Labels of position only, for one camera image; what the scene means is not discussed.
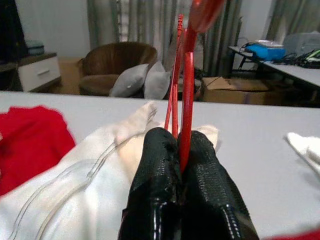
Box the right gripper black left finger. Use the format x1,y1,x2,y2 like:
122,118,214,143
121,126,183,240

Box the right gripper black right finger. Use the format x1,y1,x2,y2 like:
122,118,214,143
178,129,260,240

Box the red plastic hanger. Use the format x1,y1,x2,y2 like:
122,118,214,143
163,0,228,175

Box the cream garment with stitching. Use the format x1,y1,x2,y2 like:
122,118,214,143
0,100,222,240

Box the grey pillow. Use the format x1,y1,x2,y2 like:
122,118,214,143
144,61,172,100
109,63,150,98

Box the open cardboard box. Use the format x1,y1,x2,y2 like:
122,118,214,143
201,76,270,105

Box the white garment green patch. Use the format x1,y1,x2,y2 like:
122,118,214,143
284,131,320,176

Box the red garment white print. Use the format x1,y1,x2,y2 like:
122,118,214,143
259,228,320,240

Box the brown armchair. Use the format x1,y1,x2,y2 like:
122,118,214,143
77,41,158,97

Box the plain red garment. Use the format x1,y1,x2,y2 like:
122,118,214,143
0,105,77,197

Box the white desk black legs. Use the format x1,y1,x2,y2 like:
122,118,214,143
227,45,320,101

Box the blue box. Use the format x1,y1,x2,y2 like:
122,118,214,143
243,41,287,62

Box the grey green curtain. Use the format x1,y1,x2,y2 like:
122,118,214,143
87,0,242,77
264,0,320,42

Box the dark TV stand white drawers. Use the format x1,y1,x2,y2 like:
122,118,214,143
0,51,62,93

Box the grey plastic box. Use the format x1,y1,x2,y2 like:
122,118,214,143
283,31,320,57

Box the pale grey container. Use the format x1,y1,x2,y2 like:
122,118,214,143
26,39,46,56

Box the black television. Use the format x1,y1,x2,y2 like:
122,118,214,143
0,0,28,62

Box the black green cable bundle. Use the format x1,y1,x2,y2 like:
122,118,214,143
282,48,320,70

